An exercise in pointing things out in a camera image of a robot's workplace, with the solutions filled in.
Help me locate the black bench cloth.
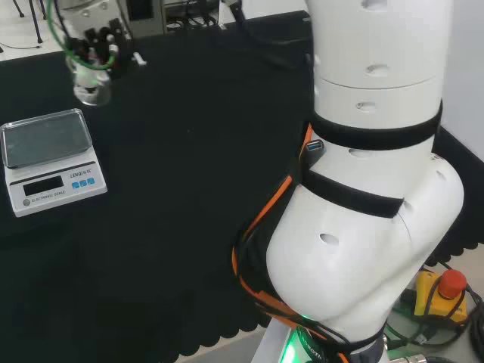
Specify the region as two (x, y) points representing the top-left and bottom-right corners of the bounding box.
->
(0, 10), (484, 363)

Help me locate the thin black cable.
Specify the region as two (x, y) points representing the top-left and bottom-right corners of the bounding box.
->
(0, 40), (42, 54)

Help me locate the clear glass beaker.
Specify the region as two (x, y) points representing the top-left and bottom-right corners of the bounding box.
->
(66, 55), (113, 107)

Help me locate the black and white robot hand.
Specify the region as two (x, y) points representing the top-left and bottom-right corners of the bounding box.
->
(58, 0), (147, 80)

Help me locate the green cable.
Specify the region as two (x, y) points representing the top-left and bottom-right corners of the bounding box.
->
(45, 0), (119, 71)

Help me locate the black cable at stop button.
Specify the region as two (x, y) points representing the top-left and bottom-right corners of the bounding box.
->
(392, 278), (484, 351)

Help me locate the grey equipment box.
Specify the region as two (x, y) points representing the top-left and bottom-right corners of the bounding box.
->
(126, 0), (168, 39)

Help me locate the black plug blue insert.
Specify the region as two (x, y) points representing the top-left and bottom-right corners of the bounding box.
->
(301, 138), (327, 168)

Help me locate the white electronic balance steel pan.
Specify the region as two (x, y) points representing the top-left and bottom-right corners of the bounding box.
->
(0, 108), (109, 219)

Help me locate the yellow stop button red cap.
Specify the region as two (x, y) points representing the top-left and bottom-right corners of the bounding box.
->
(413, 268), (470, 327)

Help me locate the thick black cable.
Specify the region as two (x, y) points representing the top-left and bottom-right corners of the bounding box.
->
(222, 0), (315, 70)

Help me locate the orange cable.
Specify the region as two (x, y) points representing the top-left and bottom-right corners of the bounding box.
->
(231, 123), (349, 363)

